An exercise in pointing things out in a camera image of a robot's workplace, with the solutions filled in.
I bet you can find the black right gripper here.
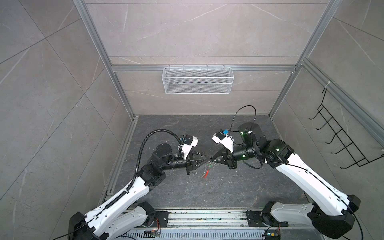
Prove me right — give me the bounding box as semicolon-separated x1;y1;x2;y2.
210;144;258;169

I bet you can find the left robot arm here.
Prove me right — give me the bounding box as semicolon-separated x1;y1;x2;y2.
68;144;209;240

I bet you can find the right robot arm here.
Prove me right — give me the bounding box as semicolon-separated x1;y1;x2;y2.
212;122;361;239

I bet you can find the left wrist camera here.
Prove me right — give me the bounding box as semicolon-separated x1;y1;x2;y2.
179;135;198;160

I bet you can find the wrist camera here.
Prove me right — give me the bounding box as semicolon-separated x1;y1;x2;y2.
212;129;234;153
179;135;198;160

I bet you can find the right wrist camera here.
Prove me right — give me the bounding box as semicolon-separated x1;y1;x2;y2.
212;129;234;153

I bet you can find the black corrugated cable conduit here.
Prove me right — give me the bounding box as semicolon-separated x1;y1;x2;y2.
125;128;183;193

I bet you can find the black right camera cable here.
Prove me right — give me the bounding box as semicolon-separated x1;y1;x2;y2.
229;104;258;136

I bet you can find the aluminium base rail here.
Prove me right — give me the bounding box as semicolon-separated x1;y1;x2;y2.
80;208;334;231

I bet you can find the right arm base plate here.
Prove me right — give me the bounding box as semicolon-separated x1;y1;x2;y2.
245;210;289;227

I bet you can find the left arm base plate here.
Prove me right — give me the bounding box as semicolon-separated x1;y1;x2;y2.
141;211;170;229

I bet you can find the white wire mesh basket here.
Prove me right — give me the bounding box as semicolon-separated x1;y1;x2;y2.
162;67;235;95

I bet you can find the black wire hook rack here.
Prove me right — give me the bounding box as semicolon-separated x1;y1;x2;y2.
308;89;384;170

